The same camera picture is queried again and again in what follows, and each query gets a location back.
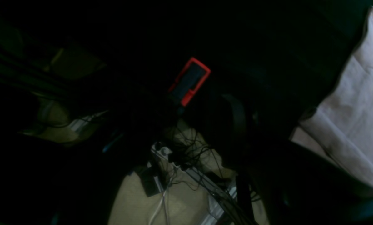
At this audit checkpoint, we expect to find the pink T-shirt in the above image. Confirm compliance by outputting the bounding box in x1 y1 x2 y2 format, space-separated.
291 6 373 187

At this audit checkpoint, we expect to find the red black clamp right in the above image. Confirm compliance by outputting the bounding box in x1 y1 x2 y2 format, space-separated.
168 57 212 107

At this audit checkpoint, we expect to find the black table cloth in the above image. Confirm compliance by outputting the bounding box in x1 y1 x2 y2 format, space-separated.
79 0 373 157

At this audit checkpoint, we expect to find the white power strip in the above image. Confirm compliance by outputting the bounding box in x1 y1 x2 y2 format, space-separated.
151 142 240 225

